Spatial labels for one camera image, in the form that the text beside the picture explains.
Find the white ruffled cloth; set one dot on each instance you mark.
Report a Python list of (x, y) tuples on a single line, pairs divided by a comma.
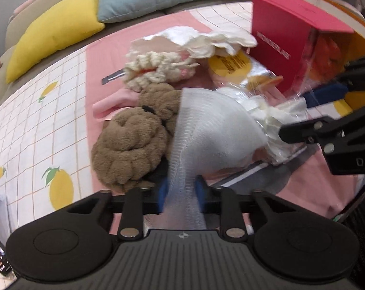
[(197, 40)]

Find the beige sofa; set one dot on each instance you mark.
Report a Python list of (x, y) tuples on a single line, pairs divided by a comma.
[(1, 84)]

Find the brown braided plush cloth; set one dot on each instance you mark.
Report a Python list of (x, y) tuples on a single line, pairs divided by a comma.
[(131, 140)]

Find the pink soft packet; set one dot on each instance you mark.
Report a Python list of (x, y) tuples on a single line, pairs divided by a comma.
[(111, 102)]

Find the yellow label puff packet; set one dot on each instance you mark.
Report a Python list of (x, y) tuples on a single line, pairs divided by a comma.
[(230, 65)]

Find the red cardboard box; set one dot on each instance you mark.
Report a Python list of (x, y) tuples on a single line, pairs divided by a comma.
[(279, 24)]

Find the white mesh cloth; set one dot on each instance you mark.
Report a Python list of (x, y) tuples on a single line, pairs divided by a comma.
[(212, 127)]

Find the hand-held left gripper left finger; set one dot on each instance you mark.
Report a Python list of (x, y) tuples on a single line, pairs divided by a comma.
[(162, 195)]

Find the clear white cloth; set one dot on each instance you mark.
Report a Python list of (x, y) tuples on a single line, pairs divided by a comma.
[(274, 116)]

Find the cream yarn scrunchie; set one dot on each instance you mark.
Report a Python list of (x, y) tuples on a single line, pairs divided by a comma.
[(152, 64)]

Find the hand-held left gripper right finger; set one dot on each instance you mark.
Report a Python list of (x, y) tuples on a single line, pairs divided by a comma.
[(199, 194)]

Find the lemon print checked tablecloth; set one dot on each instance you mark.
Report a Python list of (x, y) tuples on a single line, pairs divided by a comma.
[(34, 133)]

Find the yellow pillow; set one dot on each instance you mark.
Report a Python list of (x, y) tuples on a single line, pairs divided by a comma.
[(52, 33)]

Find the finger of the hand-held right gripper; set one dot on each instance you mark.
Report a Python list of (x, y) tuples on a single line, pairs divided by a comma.
[(324, 95), (300, 131)]

